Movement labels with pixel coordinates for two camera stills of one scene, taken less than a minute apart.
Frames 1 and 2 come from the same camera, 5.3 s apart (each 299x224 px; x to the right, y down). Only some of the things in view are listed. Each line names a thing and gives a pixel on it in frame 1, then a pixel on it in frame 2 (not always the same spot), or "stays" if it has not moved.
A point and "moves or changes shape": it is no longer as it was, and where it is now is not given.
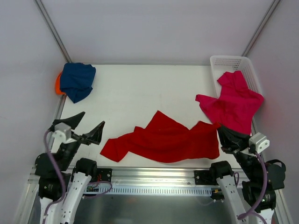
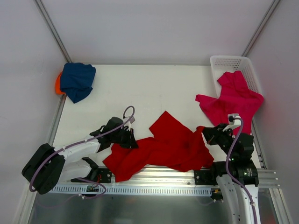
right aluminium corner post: (274, 5) stays
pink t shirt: (235, 108) stays
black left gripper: (76, 136) -> (127, 136)
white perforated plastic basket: (220, 64) stays
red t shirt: (167, 140) moves or changes shape
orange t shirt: (58, 85) stays
